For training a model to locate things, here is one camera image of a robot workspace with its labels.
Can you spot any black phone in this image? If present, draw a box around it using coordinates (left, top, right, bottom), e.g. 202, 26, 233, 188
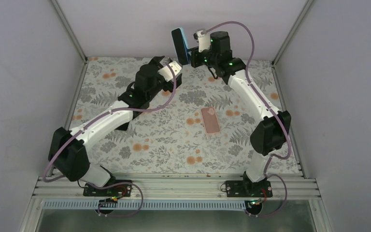
115, 122, 129, 131
171, 28, 191, 65

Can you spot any pink phone case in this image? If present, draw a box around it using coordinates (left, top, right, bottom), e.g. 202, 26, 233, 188
200, 107, 220, 134

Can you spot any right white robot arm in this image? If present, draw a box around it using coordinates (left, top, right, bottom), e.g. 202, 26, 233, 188
189, 29, 292, 197

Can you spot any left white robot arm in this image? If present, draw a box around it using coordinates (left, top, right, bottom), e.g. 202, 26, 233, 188
43, 56, 183, 196

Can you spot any floral patterned table mat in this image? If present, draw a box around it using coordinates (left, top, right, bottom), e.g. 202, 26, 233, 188
56, 57, 301, 175

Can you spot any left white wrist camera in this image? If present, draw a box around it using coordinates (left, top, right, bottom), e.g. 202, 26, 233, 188
157, 61, 182, 82

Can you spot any aluminium mounting rail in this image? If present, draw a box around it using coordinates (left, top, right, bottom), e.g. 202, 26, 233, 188
32, 174, 321, 200

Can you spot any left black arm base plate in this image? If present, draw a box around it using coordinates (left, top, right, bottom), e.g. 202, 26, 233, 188
83, 180, 132, 198

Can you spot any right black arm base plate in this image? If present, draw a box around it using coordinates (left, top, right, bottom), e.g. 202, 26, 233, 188
225, 179, 273, 198

